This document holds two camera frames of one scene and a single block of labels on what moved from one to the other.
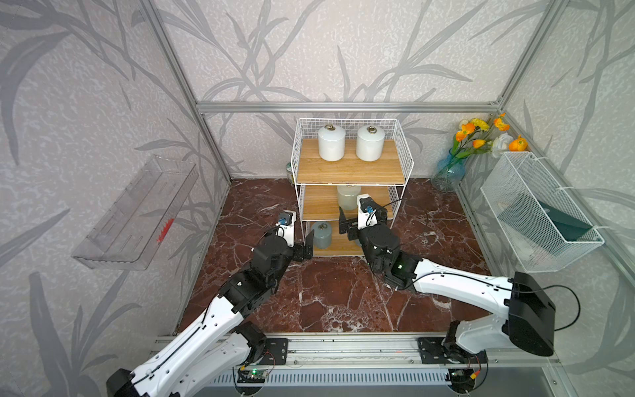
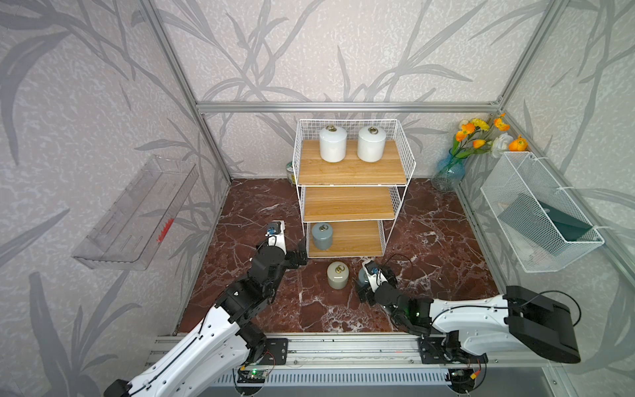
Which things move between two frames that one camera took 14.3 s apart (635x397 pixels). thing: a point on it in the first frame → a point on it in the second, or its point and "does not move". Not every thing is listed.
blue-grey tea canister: [322, 233] does not move
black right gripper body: [366, 239] → [390, 285]
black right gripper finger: [342, 222] → [365, 294]
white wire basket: [337, 160] does not move
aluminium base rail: [384, 351] does not move
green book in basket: [543, 219] does not move
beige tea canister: [347, 196] → [337, 274]
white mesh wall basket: [546, 229] does not move
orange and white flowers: [475, 136] does not move
